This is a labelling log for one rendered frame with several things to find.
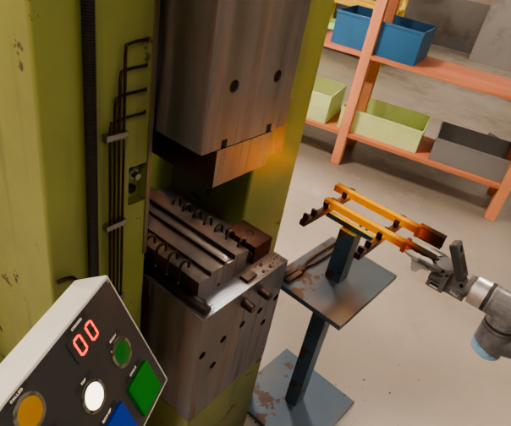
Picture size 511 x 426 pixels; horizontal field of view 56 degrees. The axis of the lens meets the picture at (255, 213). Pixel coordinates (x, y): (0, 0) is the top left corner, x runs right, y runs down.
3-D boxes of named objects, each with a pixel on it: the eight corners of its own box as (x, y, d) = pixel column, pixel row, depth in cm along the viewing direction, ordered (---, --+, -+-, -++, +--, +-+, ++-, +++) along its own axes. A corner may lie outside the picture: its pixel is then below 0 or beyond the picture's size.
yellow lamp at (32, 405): (52, 417, 71) (50, 400, 69) (21, 439, 68) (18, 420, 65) (40, 404, 73) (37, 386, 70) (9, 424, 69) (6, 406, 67)
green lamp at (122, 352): (136, 357, 91) (137, 342, 89) (116, 371, 88) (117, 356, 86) (126, 348, 93) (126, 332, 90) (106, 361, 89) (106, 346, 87)
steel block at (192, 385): (263, 354, 173) (288, 259, 149) (188, 423, 147) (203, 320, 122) (159, 275, 199) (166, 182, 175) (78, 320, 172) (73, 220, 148)
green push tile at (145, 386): (162, 385, 97) (146, 359, 95) (146, 416, 91) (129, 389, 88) (154, 385, 98) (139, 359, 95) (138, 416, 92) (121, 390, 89)
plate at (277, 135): (281, 150, 151) (292, 99, 142) (264, 157, 144) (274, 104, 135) (276, 148, 152) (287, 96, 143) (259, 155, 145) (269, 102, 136)
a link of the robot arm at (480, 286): (488, 291, 133) (498, 276, 140) (471, 281, 136) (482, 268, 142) (475, 314, 138) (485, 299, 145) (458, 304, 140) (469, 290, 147)
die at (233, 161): (266, 164, 122) (272, 130, 117) (211, 188, 108) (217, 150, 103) (155, 106, 141) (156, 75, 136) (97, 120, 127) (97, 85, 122)
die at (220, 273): (244, 270, 142) (249, 247, 137) (196, 302, 128) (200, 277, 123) (150, 206, 161) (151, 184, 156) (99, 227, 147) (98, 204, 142)
